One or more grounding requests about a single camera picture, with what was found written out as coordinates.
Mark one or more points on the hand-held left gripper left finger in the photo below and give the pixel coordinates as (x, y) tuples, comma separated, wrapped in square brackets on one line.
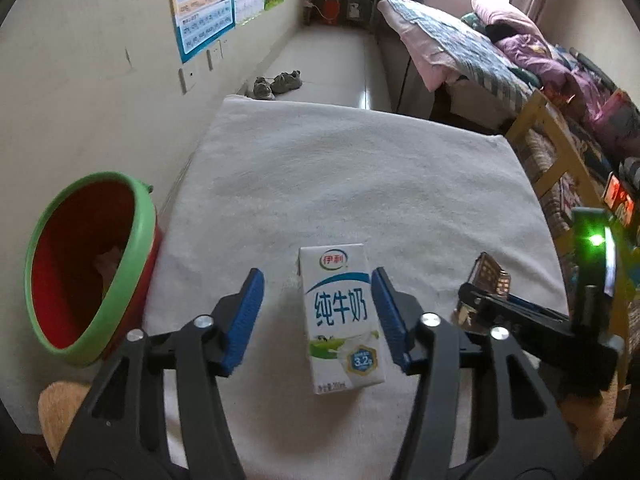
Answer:
[(245, 320)]

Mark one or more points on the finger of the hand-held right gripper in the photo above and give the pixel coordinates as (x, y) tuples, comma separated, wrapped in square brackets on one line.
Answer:
[(520, 321), (485, 292)]

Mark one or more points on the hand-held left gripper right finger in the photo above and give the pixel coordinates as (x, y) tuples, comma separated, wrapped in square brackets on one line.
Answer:
[(390, 320)]

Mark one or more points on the brown snack wrapper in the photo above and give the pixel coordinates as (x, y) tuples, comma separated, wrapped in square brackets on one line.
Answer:
[(492, 275)]

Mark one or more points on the white milk carton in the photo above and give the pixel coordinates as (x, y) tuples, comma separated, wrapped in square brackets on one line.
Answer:
[(340, 310)]

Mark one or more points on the red bucket with green rim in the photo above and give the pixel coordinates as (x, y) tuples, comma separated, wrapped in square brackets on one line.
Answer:
[(137, 240)]

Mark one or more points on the person's right leg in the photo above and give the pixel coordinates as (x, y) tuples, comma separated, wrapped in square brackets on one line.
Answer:
[(595, 412)]

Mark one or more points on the smartphone with lit screen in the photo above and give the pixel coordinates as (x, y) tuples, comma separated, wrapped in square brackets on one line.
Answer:
[(619, 199)]

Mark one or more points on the pink printed bag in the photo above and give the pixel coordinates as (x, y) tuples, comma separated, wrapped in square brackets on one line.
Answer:
[(617, 112)]

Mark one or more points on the purple quilt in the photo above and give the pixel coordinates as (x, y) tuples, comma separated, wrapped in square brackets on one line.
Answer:
[(530, 55)]

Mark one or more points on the checked blue bed blanket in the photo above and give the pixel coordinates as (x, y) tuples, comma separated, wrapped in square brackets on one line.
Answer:
[(465, 50)]

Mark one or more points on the pink pillow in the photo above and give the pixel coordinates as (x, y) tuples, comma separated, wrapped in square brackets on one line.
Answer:
[(505, 12)]

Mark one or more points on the small orange bucket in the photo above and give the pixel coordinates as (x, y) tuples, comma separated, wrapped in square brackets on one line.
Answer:
[(331, 10)]

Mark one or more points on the blue chart wall poster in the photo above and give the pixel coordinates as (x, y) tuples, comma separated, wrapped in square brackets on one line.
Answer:
[(202, 10)]

